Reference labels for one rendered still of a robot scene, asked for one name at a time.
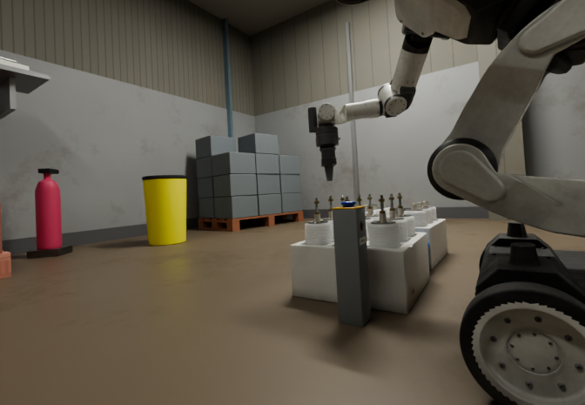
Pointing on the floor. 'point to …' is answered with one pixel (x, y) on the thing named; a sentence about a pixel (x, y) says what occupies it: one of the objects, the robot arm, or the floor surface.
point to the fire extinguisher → (48, 219)
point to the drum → (165, 208)
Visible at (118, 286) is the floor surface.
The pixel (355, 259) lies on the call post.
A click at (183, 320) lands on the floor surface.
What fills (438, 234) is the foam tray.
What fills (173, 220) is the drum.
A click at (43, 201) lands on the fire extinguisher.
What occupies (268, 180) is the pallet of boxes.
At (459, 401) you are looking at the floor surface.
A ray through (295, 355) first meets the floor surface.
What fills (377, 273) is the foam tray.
